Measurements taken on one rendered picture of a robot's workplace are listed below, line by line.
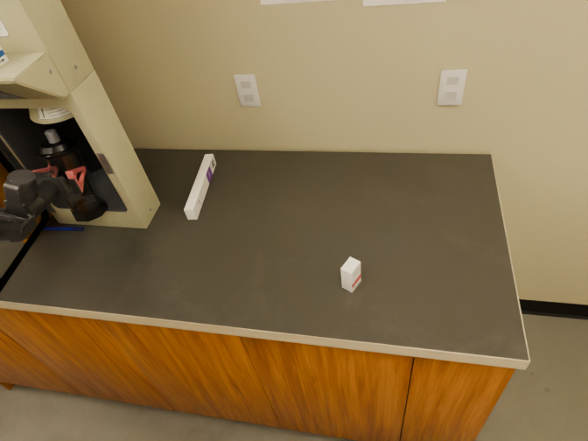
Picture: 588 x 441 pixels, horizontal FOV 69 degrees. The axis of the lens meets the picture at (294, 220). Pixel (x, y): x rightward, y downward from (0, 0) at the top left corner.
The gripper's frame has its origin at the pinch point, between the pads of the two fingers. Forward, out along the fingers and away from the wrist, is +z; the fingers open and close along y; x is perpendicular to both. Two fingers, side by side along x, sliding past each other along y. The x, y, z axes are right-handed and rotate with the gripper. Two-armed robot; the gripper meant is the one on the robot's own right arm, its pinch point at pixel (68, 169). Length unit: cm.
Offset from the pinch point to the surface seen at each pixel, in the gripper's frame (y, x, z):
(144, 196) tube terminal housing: -14.8, 14.4, 7.1
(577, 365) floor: -168, 115, 29
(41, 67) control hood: -14.6, -31.1, -8.4
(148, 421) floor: 11, 120, -15
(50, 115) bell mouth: -3.0, -16.2, -0.1
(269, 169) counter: -48, 20, 31
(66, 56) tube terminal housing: -14.9, -30.4, 0.1
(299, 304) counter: -66, 26, -20
